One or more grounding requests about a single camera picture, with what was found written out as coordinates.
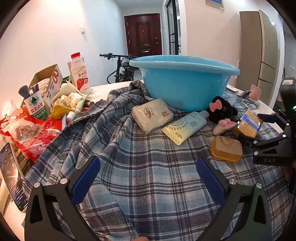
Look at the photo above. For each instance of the yellow blue cigarette pack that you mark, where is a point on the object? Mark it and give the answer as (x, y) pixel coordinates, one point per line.
(248, 125)

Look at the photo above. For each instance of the black bicycle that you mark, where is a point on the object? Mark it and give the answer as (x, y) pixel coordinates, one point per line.
(124, 72)

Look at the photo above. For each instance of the light green sunscreen tube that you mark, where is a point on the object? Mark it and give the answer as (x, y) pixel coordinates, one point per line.
(182, 129)

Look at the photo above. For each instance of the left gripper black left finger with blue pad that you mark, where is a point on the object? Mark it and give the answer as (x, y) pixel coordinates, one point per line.
(41, 222)

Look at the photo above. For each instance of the small white cosmetic tube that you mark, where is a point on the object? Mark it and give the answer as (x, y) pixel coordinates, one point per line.
(80, 105)

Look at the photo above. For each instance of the red plastic bag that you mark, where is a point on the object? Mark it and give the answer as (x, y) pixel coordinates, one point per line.
(29, 134)

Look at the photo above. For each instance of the wall electrical panel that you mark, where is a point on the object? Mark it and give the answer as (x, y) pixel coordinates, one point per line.
(218, 4)

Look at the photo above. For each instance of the smartphone with lit screen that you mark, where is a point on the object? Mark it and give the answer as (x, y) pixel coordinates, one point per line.
(13, 177)

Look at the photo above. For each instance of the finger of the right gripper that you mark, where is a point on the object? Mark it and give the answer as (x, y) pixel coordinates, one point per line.
(277, 143)
(273, 118)

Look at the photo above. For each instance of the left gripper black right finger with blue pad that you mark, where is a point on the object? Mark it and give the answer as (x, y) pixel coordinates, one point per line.
(254, 222)

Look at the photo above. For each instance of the dark red door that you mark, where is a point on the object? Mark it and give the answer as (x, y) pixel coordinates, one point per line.
(143, 34)

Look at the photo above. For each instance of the beige refrigerator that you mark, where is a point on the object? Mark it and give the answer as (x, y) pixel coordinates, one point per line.
(259, 53)

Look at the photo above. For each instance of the white crumpled cloth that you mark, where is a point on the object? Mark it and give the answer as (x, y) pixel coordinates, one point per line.
(68, 88)

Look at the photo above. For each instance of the pink card holder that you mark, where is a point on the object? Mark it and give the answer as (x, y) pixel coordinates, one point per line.
(254, 92)

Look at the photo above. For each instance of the cardboard snack box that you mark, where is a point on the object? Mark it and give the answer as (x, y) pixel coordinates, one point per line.
(49, 81)

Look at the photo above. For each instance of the strawberry milk bottle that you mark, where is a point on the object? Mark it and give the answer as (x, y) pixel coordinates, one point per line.
(79, 74)

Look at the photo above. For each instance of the black framed glass door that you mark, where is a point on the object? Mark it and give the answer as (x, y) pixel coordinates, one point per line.
(174, 26)

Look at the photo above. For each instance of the blue plaid shirt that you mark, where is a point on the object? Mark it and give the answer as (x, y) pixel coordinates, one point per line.
(148, 188)

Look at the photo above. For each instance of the black makeup brush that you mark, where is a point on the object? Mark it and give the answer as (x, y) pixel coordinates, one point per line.
(24, 92)

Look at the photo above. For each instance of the blue plastic basin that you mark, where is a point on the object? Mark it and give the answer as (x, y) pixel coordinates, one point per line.
(184, 82)

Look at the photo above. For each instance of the green white water bottle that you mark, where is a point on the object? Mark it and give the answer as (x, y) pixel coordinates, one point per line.
(36, 106)

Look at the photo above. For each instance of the white tissue pack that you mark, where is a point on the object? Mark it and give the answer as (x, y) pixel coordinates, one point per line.
(152, 115)

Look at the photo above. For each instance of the black plush hair clip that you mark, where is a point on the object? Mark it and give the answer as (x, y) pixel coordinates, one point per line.
(220, 109)

